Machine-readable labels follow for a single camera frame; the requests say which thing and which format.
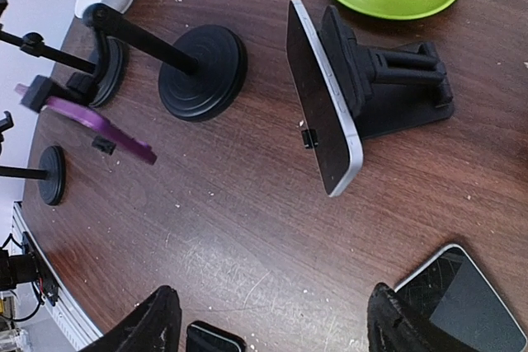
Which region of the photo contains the black folding phone stand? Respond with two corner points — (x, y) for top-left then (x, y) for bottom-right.
(318, 6), (455, 140)

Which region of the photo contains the silver phone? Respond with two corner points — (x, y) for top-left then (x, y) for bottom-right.
(394, 243), (527, 351)

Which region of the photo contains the black phone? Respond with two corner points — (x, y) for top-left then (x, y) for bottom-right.
(14, 77), (157, 165)

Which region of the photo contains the tall black phone stand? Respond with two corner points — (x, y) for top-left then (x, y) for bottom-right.
(1, 31), (129, 108)

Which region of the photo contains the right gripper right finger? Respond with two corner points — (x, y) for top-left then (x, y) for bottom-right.
(367, 283), (456, 351)

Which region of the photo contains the short round black stand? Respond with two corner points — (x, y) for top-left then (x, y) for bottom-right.
(82, 3), (248, 122)

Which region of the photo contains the white-edged phone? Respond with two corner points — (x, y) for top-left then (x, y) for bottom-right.
(286, 0), (364, 197)

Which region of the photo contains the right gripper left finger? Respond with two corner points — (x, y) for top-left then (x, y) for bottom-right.
(82, 285), (182, 352)

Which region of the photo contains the blue phone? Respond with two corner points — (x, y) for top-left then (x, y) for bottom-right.
(186, 321), (246, 352)

